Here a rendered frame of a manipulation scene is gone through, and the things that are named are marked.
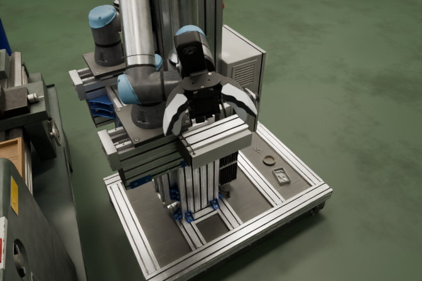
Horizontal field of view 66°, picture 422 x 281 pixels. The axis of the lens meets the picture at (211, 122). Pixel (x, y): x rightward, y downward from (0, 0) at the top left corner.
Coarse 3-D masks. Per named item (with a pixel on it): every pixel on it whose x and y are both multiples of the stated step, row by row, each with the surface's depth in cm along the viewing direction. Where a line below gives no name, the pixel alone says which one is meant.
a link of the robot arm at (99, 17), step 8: (96, 8) 139; (104, 8) 138; (112, 8) 138; (96, 16) 134; (104, 16) 134; (112, 16) 136; (96, 24) 135; (104, 24) 135; (112, 24) 138; (120, 24) 141; (96, 32) 138; (104, 32) 137; (112, 32) 139; (120, 32) 144; (96, 40) 141; (104, 40) 140; (112, 40) 141
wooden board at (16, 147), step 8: (0, 144) 144; (8, 144) 146; (16, 144) 147; (0, 152) 143; (8, 152) 143; (16, 152) 143; (16, 160) 140; (24, 160) 142; (24, 168) 138; (24, 176) 134
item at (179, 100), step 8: (176, 96) 57; (184, 96) 57; (176, 104) 55; (184, 104) 55; (168, 112) 54; (176, 112) 54; (184, 112) 59; (168, 120) 52; (176, 120) 54; (168, 128) 52; (176, 128) 57
